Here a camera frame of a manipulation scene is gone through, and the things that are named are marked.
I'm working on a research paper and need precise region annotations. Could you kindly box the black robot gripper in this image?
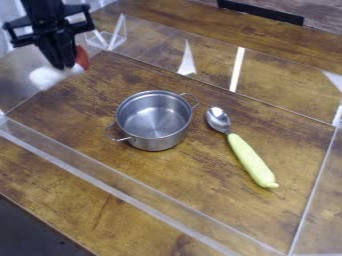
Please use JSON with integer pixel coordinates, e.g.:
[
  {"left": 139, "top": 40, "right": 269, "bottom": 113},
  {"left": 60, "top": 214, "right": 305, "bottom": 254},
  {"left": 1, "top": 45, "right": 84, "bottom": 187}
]
[{"left": 3, "top": 0, "right": 95, "bottom": 70}]

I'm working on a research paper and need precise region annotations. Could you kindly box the red and white toy mushroom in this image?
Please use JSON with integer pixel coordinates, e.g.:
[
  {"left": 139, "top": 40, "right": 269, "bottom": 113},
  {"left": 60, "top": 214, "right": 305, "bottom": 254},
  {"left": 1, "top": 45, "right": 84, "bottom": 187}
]
[{"left": 29, "top": 45, "right": 90, "bottom": 91}]

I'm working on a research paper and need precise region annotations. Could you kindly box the small silver pot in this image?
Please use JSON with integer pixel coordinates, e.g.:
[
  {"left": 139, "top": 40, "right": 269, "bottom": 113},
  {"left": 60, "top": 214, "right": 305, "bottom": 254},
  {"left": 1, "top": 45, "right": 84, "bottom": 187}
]
[{"left": 106, "top": 90, "right": 199, "bottom": 151}]

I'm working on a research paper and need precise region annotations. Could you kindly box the black bar on table edge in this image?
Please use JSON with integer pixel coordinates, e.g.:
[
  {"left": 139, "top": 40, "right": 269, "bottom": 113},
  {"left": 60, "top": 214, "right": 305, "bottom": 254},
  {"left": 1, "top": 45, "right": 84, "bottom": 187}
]
[{"left": 217, "top": 0, "right": 305, "bottom": 26}]

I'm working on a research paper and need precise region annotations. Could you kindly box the spoon with yellow handle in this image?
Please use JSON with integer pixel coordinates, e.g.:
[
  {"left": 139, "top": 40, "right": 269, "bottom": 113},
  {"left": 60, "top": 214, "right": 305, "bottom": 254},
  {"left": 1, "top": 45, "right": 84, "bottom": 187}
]
[{"left": 206, "top": 107, "right": 279, "bottom": 189}]

